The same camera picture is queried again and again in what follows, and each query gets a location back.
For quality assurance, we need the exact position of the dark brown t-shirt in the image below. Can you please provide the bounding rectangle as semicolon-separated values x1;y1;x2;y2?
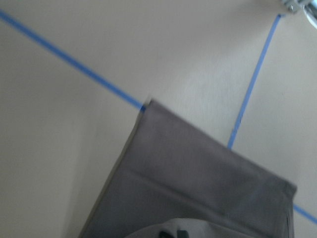
82;100;296;238

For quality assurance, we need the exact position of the aluminium frame post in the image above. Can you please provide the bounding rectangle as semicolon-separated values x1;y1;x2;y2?
280;0;317;13

